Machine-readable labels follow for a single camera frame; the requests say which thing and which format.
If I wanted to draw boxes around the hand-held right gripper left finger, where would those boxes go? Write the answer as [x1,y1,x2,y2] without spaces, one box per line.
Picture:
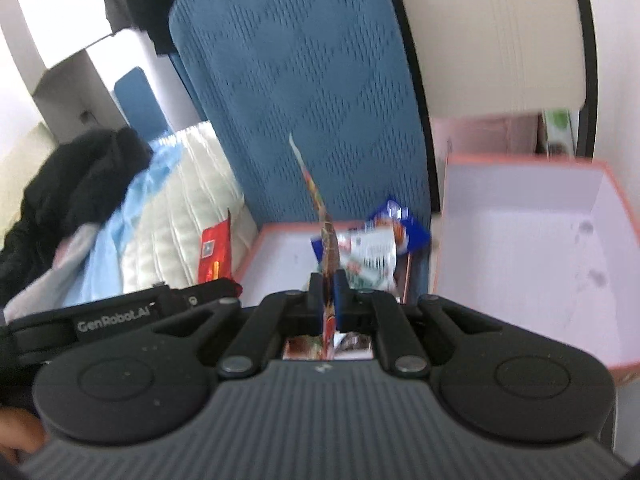
[149,273,324,378]

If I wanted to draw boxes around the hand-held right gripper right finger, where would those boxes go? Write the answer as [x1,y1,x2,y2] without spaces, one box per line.
[334,269,505,377]

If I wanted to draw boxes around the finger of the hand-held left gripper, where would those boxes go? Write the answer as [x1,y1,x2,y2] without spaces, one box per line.
[175,280,244,314]

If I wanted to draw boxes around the red snack packet yellow label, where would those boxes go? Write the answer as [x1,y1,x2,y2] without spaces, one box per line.
[197,208,236,286]

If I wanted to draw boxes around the white brown snack wrapper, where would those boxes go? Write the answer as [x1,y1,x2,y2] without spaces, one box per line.
[288,133,346,361]

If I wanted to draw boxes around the pink cardboard box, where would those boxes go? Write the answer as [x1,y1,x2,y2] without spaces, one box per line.
[232,220,437,307]

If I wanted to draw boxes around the blue white snack packet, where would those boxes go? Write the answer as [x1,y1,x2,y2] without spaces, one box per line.
[310,199,432,295]

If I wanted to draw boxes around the person's left hand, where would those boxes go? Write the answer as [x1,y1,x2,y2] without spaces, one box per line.
[0,408,47,464]

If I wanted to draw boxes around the grey cloth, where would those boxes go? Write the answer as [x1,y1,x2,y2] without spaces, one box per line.
[4,224,99,312]

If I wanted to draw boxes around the cream quilted cushion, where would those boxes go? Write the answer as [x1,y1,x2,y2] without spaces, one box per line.
[121,120,262,294]

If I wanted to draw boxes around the light blue cloth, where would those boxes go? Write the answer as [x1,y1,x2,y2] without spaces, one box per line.
[64,134,185,307]

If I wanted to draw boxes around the black cloth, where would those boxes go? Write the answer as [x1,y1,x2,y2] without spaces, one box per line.
[0,127,154,307]

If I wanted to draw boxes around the large pink-rimmed white box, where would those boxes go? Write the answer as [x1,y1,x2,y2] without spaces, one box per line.
[432,154,640,387]

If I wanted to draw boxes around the small blue chair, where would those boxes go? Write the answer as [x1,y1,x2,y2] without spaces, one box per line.
[113,66,169,137]

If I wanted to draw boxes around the blue textured cushion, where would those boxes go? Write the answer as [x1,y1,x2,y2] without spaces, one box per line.
[168,0,442,283]

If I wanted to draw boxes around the pale pink board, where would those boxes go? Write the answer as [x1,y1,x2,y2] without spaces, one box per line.
[431,114,547,162]

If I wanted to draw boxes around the green white packet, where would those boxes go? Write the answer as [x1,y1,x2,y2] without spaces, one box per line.
[544,109,574,157]

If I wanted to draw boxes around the white cabinet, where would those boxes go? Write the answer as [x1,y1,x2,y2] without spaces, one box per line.
[0,0,182,142]

